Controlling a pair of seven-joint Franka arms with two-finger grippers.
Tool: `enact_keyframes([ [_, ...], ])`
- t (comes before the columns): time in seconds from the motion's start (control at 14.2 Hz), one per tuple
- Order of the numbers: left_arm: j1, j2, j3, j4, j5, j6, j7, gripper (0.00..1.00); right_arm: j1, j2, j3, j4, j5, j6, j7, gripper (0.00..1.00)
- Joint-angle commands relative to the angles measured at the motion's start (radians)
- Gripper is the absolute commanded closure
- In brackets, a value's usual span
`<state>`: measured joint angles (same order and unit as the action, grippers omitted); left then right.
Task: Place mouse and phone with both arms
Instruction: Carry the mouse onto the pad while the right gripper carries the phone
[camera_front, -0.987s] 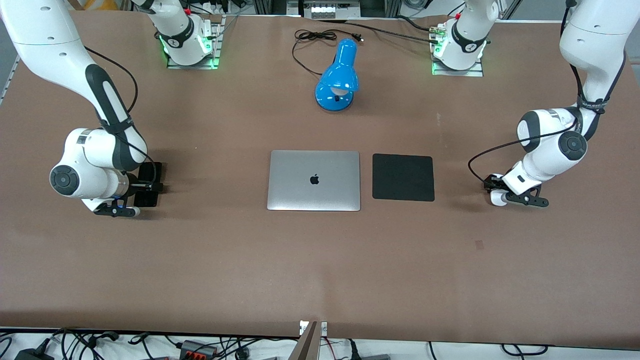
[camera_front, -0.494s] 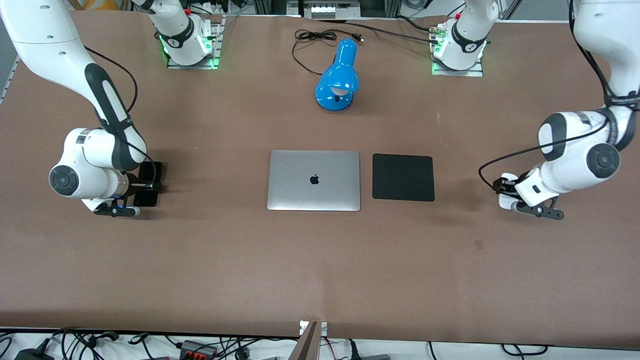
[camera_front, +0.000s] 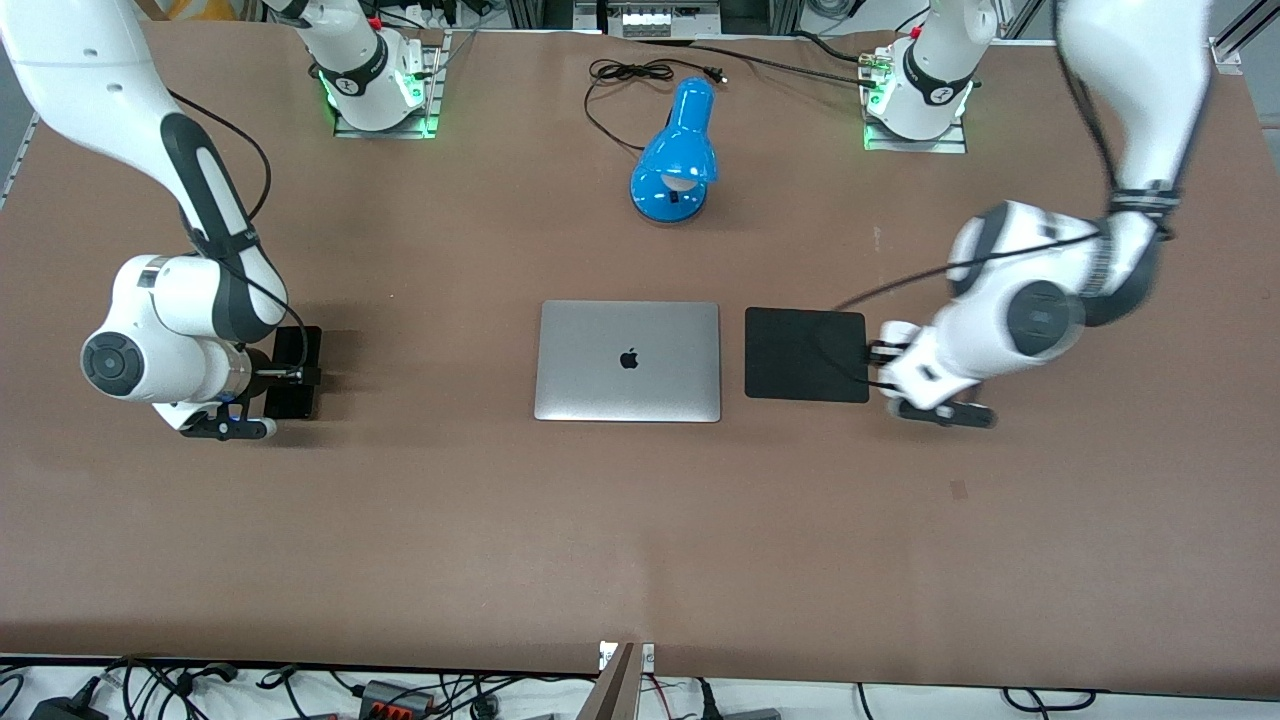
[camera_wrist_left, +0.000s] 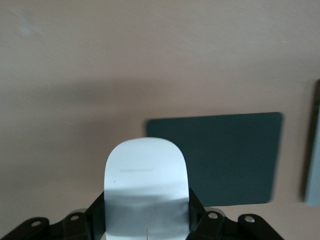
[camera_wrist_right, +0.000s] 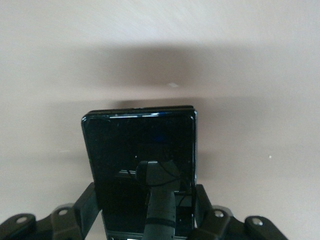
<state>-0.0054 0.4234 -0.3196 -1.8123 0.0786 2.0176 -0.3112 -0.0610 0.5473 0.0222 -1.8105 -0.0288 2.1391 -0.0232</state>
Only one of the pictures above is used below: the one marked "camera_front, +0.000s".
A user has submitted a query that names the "black smartphone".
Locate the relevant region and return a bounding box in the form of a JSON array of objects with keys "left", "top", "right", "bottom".
[{"left": 265, "top": 325, "right": 323, "bottom": 419}]

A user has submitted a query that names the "black square mouse pad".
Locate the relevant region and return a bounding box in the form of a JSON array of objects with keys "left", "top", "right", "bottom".
[{"left": 745, "top": 306, "right": 870, "bottom": 405}]

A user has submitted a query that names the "silver closed laptop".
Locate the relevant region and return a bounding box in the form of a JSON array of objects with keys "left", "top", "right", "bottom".
[{"left": 533, "top": 300, "right": 722, "bottom": 424}]

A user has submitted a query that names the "blue desk lamp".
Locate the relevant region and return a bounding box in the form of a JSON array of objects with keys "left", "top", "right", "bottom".
[{"left": 629, "top": 77, "right": 720, "bottom": 226}]

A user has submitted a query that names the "black orange connector box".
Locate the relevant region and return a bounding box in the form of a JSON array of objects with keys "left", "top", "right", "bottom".
[{"left": 358, "top": 680, "right": 437, "bottom": 719}]

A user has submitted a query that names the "yellow object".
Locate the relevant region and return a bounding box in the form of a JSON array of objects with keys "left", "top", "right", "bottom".
[{"left": 165, "top": 0, "right": 266, "bottom": 23}]

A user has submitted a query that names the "black power adapter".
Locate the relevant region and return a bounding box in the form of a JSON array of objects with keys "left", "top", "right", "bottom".
[{"left": 28, "top": 695, "right": 106, "bottom": 720}]

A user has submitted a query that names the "white power strip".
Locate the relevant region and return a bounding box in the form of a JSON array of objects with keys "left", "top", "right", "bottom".
[{"left": 621, "top": 3, "right": 721, "bottom": 39}]

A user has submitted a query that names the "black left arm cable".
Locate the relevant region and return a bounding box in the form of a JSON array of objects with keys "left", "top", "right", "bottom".
[{"left": 833, "top": 20, "right": 1176, "bottom": 313}]

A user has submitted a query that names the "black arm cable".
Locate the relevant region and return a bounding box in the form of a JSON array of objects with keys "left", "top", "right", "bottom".
[
  {"left": 168, "top": 88, "right": 311, "bottom": 379},
  {"left": 833, "top": 20, "right": 1176, "bottom": 313}
]

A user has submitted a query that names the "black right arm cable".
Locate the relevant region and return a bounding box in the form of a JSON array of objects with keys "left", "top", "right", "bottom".
[{"left": 168, "top": 88, "right": 311, "bottom": 379}]

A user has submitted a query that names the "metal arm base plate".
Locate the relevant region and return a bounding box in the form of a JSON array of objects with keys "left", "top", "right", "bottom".
[
  {"left": 862, "top": 48, "right": 969, "bottom": 154},
  {"left": 333, "top": 30, "right": 448, "bottom": 140}
]

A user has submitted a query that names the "long black cable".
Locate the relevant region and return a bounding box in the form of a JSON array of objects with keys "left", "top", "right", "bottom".
[{"left": 636, "top": 38, "right": 886, "bottom": 91}]

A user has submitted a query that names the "aluminium frame rail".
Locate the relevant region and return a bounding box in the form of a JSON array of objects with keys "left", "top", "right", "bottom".
[
  {"left": 0, "top": 112, "right": 41, "bottom": 209},
  {"left": 1208, "top": 0, "right": 1280, "bottom": 76}
]

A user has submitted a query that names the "black lamp power cable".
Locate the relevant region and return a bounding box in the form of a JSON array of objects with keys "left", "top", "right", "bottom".
[{"left": 585, "top": 58, "right": 729, "bottom": 154}]

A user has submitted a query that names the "brown angled post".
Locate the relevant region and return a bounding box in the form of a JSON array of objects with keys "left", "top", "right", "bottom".
[{"left": 577, "top": 642, "right": 641, "bottom": 720}]

